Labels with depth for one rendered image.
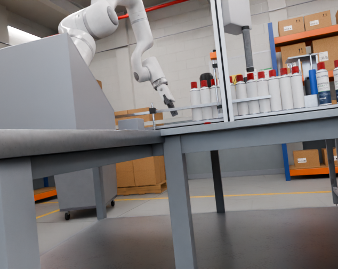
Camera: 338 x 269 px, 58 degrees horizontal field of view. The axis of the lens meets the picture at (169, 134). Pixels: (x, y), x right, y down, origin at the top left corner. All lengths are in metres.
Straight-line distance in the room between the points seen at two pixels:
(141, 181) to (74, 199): 1.52
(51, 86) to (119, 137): 0.24
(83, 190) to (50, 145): 3.24
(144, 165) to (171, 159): 4.01
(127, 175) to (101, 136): 4.46
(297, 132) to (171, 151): 0.38
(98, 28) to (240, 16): 0.69
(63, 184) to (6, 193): 3.34
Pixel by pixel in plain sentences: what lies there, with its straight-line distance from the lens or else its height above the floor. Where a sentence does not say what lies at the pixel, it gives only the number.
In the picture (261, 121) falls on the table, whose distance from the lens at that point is 0.92.
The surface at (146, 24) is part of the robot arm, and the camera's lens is 1.66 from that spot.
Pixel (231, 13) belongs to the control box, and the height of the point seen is 1.33.
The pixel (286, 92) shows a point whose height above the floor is 0.97.
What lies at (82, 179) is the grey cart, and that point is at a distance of 3.75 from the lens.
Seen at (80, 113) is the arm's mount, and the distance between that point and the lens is 0.82.
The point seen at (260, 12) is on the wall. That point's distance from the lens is 6.21.
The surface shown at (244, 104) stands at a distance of 1.55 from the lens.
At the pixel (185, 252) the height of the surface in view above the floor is 0.44.
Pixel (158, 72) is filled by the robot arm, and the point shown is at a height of 1.16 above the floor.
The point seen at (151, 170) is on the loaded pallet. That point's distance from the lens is 4.95.
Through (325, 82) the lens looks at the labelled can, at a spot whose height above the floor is 0.98.
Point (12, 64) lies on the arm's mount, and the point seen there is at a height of 1.04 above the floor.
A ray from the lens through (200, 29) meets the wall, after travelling 6.47.
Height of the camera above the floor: 0.79
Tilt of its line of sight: 2 degrees up
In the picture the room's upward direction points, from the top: 6 degrees counter-clockwise
